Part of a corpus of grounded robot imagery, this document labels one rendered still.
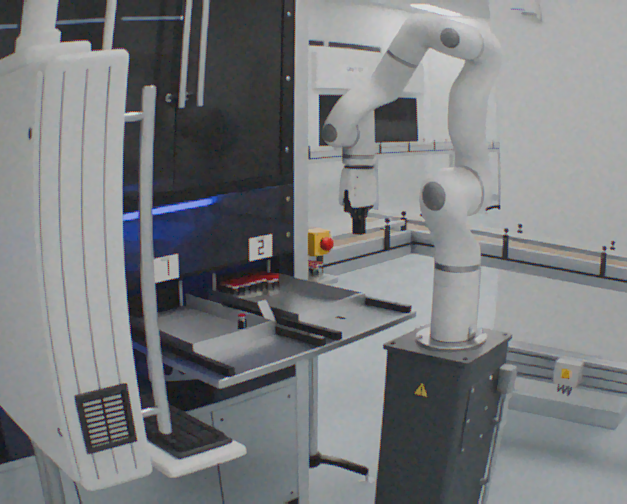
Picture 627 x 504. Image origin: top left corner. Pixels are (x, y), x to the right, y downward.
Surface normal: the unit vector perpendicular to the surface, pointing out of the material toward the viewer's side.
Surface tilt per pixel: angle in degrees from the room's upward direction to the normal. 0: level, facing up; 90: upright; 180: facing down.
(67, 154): 90
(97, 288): 90
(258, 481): 90
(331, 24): 90
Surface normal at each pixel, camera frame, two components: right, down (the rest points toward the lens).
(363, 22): 0.74, 0.14
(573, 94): -0.67, 0.15
